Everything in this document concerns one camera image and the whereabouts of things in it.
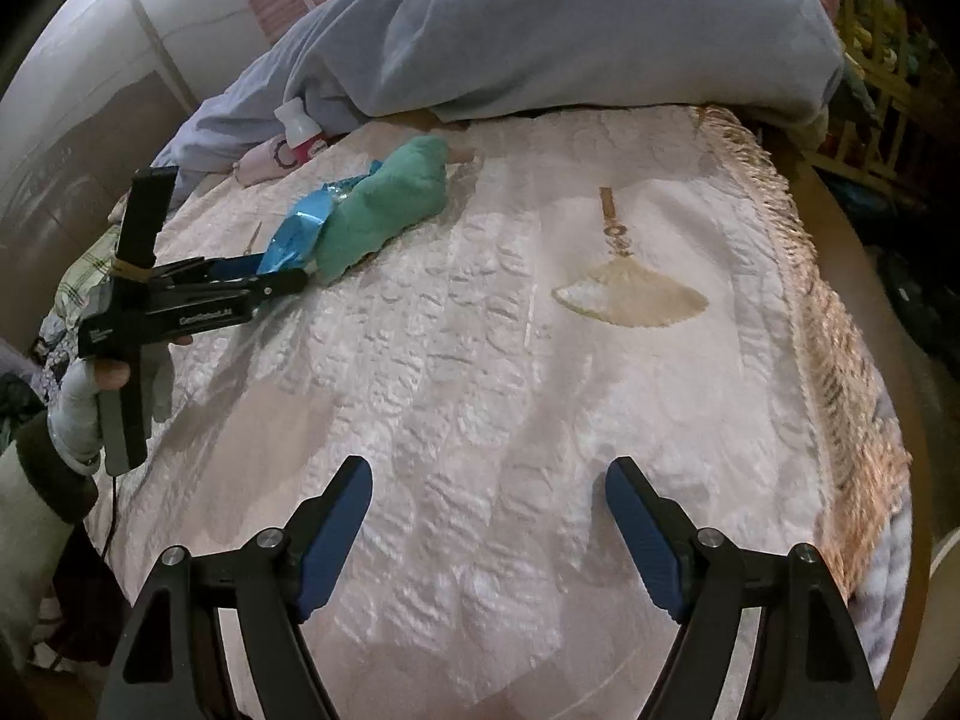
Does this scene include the green towel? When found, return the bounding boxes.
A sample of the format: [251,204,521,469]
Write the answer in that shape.
[315,136,449,286]

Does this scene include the blue plastic packet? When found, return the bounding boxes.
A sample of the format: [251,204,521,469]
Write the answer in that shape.
[259,176,376,276]

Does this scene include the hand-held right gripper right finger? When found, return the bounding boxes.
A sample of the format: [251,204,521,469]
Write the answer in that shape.
[606,456,880,720]

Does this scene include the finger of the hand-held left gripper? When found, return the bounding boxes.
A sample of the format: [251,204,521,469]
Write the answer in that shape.
[217,270,310,305]
[161,255,265,284]

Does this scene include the black cable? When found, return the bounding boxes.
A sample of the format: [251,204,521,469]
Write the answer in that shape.
[99,471,122,552]

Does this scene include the person's left hand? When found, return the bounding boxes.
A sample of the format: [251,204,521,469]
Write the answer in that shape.
[51,337,192,467]

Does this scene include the grey-blue blanket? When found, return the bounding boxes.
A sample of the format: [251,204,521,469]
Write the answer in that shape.
[150,0,848,173]

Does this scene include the person's left forearm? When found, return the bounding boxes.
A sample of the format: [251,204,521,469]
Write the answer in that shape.
[0,420,102,672]

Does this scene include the plaid cloth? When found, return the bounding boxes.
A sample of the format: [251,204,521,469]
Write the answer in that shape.
[41,240,121,335]

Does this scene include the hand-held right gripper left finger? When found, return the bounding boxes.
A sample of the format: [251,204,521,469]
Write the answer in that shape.
[97,456,374,720]

